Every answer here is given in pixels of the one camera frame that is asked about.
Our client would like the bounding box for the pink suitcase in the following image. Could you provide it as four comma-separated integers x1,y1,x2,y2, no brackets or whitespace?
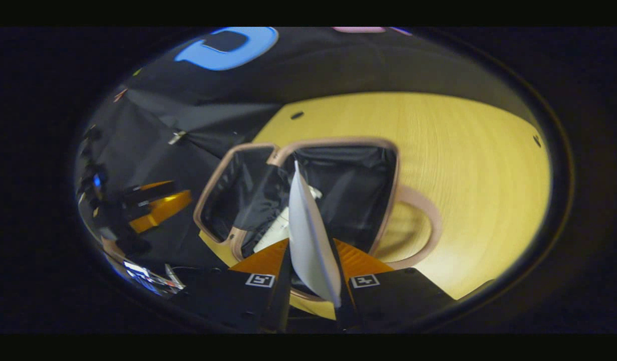
193,137,443,302

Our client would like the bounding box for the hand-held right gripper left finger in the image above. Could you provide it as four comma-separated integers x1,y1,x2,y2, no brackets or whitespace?
168,238,293,334

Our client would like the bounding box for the black backdrop cloth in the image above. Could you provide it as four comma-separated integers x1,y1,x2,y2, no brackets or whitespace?
75,28,535,281

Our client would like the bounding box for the white skin care box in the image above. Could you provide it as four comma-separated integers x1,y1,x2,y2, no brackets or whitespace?
252,185,323,254

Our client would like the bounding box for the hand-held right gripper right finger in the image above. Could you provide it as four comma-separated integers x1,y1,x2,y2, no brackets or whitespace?
331,238,457,332

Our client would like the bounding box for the shiny metal object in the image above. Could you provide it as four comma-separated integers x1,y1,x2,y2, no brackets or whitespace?
122,260,185,296

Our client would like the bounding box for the white squeeze tube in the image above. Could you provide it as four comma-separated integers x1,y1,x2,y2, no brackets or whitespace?
288,160,342,308

